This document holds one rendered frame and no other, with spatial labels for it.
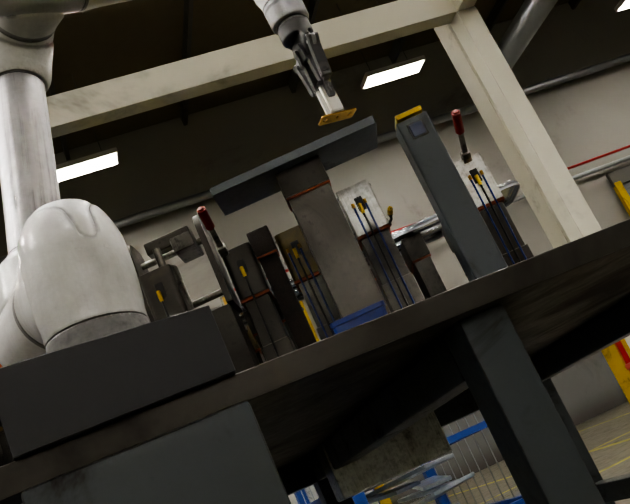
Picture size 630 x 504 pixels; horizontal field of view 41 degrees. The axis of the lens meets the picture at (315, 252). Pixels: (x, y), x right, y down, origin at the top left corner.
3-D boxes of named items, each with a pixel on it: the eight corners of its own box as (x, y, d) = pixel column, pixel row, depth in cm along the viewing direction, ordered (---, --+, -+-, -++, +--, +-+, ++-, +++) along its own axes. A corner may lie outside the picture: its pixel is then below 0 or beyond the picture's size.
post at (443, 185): (521, 304, 173) (426, 123, 185) (526, 296, 166) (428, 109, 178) (487, 320, 173) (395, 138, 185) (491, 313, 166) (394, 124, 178)
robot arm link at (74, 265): (58, 320, 115) (19, 182, 123) (27, 370, 129) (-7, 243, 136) (166, 303, 125) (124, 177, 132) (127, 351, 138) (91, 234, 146)
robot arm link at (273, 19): (295, 14, 196) (305, 35, 194) (259, 21, 192) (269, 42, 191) (305, -13, 188) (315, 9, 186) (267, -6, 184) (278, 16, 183)
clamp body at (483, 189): (551, 303, 190) (477, 165, 200) (561, 292, 179) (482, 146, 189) (521, 317, 190) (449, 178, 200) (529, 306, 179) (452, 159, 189)
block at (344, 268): (410, 355, 173) (321, 167, 185) (411, 349, 165) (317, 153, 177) (365, 375, 173) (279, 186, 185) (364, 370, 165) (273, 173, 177)
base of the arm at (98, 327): (195, 323, 120) (183, 288, 121) (35, 372, 114) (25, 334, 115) (193, 360, 136) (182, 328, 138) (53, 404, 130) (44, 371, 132)
